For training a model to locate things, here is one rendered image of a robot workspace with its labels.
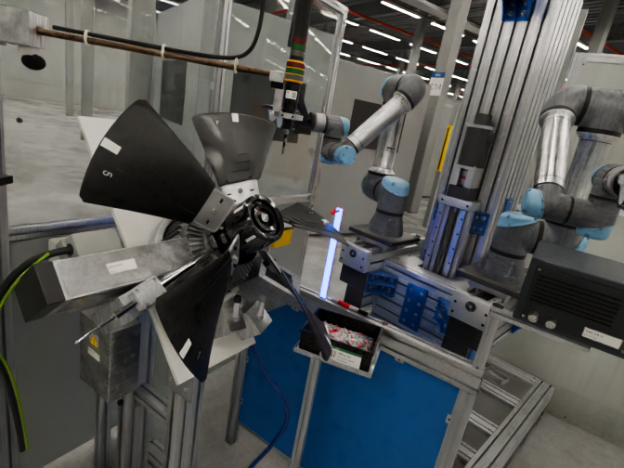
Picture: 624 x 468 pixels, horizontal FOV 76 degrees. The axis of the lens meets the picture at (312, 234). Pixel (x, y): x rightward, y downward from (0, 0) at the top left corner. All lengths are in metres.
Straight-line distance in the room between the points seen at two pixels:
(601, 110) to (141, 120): 1.24
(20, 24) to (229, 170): 0.53
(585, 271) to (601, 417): 1.89
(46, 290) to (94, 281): 0.08
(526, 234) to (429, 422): 0.68
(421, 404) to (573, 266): 0.63
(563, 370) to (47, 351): 2.56
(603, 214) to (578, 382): 1.73
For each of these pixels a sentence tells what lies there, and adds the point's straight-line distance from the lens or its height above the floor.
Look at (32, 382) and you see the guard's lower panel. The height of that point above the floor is 0.44.
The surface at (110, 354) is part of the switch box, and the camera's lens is 1.22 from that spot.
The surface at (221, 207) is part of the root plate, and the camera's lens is 0.92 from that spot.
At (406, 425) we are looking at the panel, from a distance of 1.48.
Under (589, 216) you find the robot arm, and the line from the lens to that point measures 1.24.
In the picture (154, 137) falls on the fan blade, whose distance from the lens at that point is 0.86.
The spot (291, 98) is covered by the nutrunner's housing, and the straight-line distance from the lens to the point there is 0.98.
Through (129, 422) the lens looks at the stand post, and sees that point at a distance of 1.50.
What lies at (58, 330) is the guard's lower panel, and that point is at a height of 0.61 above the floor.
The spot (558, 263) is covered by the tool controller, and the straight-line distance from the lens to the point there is 1.11.
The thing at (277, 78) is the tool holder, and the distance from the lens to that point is 0.98.
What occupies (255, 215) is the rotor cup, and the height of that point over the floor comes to 1.23.
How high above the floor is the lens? 1.46
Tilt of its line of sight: 16 degrees down
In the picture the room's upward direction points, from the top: 10 degrees clockwise
